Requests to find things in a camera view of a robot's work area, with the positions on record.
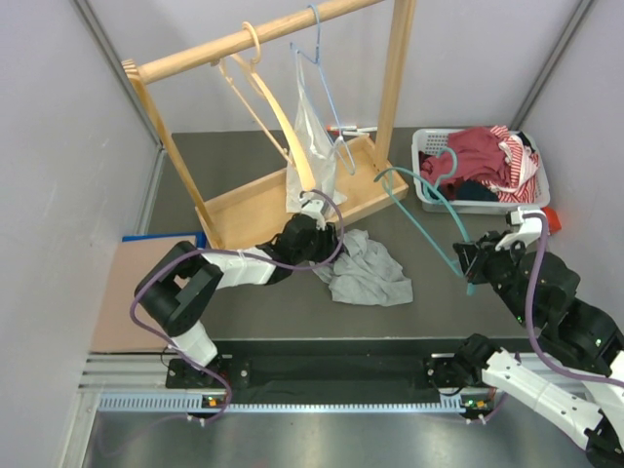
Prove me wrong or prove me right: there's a white laundry basket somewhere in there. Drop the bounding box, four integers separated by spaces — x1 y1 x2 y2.
411 128 551 215

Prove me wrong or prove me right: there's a red plastic block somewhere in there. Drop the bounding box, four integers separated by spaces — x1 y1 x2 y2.
541 207 563 236

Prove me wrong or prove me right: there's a brown board blue frame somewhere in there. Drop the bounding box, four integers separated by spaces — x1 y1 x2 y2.
90 232 208 353

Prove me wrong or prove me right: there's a wooden hanger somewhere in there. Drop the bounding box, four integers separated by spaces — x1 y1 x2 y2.
215 21 316 191

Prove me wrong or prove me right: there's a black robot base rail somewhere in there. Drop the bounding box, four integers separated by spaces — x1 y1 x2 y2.
166 338 478 404

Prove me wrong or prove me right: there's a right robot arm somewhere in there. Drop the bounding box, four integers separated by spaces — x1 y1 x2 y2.
451 231 623 467

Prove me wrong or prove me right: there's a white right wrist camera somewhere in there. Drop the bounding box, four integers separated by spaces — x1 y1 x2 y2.
495 207 549 252

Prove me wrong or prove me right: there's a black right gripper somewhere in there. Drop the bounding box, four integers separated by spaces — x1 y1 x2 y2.
452 227 536 327

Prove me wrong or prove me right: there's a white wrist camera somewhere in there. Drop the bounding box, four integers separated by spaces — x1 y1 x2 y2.
495 207 549 252
298 193 327 230

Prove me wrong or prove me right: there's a grey tank top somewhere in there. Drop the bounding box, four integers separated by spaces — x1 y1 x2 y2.
313 229 413 307

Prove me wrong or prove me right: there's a white tank top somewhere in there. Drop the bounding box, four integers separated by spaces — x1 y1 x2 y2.
286 55 347 213

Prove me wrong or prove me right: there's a red white striped garment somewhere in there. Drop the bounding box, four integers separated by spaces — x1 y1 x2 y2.
481 126 540 204

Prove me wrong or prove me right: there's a teal plastic hanger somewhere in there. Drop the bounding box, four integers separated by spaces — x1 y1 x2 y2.
373 146 471 278

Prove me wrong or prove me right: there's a pink red garment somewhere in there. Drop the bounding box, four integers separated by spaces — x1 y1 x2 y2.
420 127 511 186

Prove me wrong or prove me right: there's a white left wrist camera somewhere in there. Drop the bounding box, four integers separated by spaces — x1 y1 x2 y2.
298 193 327 230

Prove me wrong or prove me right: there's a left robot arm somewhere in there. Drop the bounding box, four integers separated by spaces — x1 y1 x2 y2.
131 214 344 387

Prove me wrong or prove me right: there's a red capped marker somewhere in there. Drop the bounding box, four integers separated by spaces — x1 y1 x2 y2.
326 126 377 137

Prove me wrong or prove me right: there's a light blue wire hanger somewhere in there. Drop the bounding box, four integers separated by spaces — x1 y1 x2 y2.
290 5 356 176

